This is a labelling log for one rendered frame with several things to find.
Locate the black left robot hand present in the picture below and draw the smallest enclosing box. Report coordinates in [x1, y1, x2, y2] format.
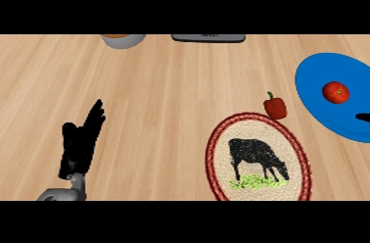
[57, 98, 107, 180]

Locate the red tomato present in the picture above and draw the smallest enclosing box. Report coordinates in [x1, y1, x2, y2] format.
[321, 80, 351, 105]

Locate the blue oval placemat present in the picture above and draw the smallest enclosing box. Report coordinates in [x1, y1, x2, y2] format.
[293, 52, 370, 144]

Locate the round woven cow-print plate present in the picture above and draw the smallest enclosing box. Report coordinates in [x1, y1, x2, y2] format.
[205, 112, 314, 202]

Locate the red bell pepper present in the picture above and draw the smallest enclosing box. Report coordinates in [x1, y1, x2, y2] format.
[261, 91, 289, 121]

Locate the grey bowl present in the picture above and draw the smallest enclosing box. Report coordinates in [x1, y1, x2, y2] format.
[100, 34, 147, 50]

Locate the dark grey flat appliance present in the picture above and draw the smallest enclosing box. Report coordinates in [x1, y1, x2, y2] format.
[171, 34, 247, 44]

